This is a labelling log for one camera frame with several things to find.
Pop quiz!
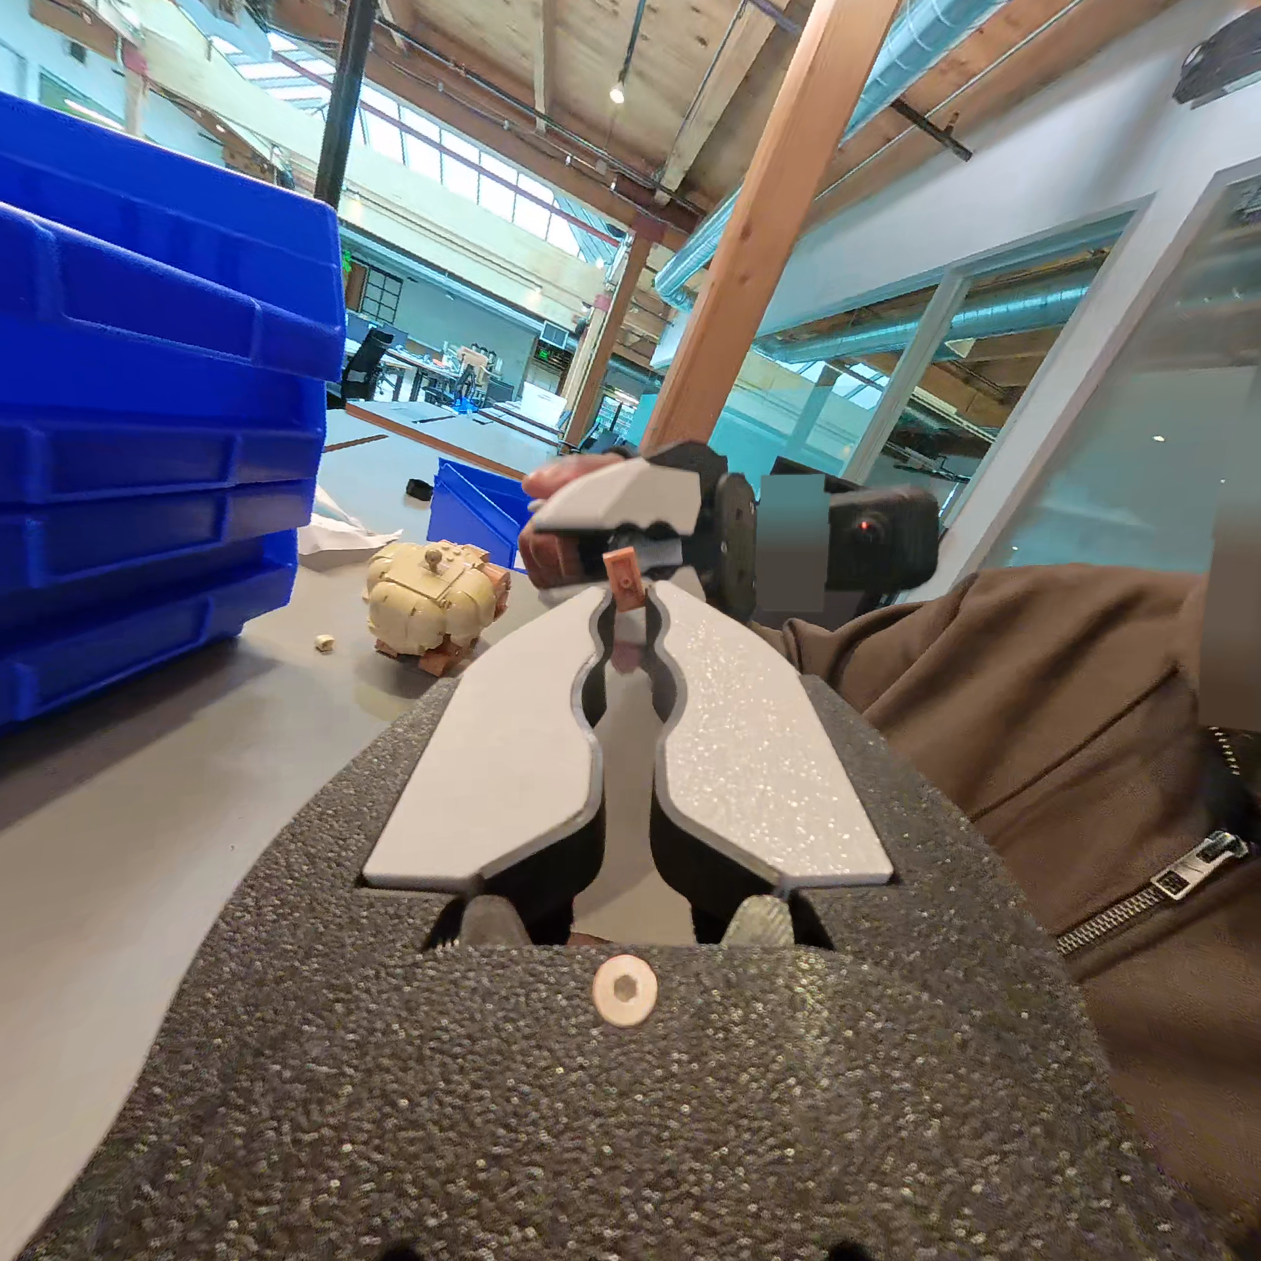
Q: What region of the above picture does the grey desk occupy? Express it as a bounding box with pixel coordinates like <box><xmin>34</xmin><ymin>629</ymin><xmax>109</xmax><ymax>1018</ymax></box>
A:
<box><xmin>0</xmin><ymin>402</ymin><xmax>594</xmax><ymax>1261</ymax></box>

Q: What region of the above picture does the small orange brick assembly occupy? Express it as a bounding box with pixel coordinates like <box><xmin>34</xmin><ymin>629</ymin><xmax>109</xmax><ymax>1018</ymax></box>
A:
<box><xmin>599</xmin><ymin>548</ymin><xmax>651</xmax><ymax>676</ymax></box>

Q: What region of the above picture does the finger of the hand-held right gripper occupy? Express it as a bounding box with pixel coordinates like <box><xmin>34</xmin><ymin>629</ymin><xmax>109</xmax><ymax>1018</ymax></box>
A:
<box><xmin>523</xmin><ymin>457</ymin><xmax>706</xmax><ymax>543</ymax></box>

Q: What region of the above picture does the tan brown brick toy figure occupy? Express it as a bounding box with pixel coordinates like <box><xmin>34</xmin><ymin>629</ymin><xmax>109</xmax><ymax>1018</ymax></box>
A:
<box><xmin>364</xmin><ymin>536</ymin><xmax>519</xmax><ymax>677</ymax></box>

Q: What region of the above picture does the black office chair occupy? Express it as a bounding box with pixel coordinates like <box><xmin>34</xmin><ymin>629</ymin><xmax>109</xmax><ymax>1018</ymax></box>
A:
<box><xmin>337</xmin><ymin>323</ymin><xmax>396</xmax><ymax>405</ymax></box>

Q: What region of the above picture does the small blue storage bin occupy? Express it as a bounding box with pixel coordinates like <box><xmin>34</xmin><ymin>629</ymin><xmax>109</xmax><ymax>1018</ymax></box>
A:
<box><xmin>428</xmin><ymin>460</ymin><xmax>538</xmax><ymax>572</ymax></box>

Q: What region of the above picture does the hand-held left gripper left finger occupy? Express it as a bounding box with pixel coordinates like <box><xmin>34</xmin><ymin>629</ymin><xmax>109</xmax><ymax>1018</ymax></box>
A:
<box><xmin>361</xmin><ymin>584</ymin><xmax>629</xmax><ymax>894</ymax></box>

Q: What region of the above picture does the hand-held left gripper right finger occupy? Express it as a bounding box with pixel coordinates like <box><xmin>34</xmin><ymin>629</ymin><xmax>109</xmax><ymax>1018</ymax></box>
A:
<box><xmin>629</xmin><ymin>580</ymin><xmax>897</xmax><ymax>893</ymax></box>

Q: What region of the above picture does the wooden pillar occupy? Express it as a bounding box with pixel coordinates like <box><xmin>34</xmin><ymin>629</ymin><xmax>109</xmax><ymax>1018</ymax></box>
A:
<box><xmin>560</xmin><ymin>227</ymin><xmax>662</xmax><ymax>452</ymax></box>
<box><xmin>639</xmin><ymin>0</ymin><xmax>904</xmax><ymax>460</ymax></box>

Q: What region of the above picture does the torn white paper bag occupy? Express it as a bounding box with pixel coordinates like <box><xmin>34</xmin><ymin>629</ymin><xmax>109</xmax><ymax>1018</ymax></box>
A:
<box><xmin>297</xmin><ymin>484</ymin><xmax>407</xmax><ymax>568</ymax></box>

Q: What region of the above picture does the long wooden table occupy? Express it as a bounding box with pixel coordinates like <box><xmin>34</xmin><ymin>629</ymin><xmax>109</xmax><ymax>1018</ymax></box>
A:
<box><xmin>327</xmin><ymin>402</ymin><xmax>535</xmax><ymax>480</ymax></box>

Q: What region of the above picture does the person's brown jacket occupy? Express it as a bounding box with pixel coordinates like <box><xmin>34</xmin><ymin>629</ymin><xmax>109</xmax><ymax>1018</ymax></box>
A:
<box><xmin>759</xmin><ymin>560</ymin><xmax>1261</xmax><ymax>1261</ymax></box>

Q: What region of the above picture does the person's right hand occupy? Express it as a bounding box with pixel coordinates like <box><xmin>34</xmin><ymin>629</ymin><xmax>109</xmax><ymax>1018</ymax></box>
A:
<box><xmin>516</xmin><ymin>453</ymin><xmax>631</xmax><ymax>592</ymax></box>

